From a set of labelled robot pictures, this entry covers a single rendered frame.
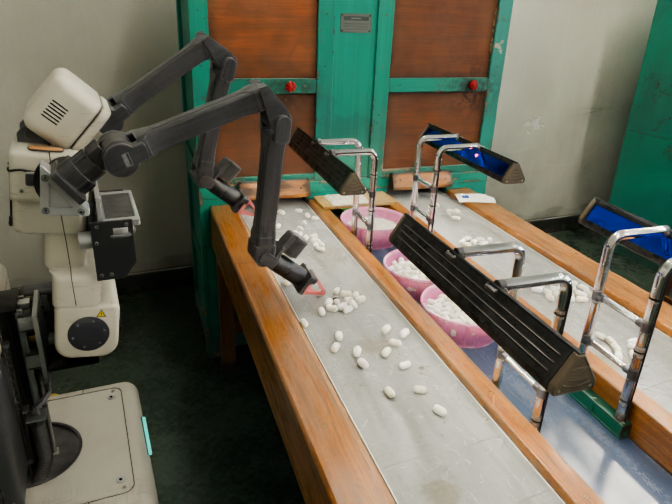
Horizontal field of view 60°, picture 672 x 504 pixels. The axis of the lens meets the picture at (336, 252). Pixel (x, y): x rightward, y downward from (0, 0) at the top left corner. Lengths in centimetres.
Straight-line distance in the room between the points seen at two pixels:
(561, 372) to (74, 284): 119
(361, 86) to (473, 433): 161
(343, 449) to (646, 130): 347
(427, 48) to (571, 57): 187
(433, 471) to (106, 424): 121
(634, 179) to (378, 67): 234
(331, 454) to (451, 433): 28
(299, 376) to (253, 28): 143
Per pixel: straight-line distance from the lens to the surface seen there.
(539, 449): 130
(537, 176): 442
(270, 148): 149
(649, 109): 430
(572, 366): 95
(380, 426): 131
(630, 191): 440
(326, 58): 245
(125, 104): 181
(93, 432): 209
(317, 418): 128
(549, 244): 230
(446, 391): 143
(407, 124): 265
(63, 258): 166
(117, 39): 312
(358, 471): 117
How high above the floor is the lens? 159
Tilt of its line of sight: 24 degrees down
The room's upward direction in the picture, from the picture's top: 2 degrees clockwise
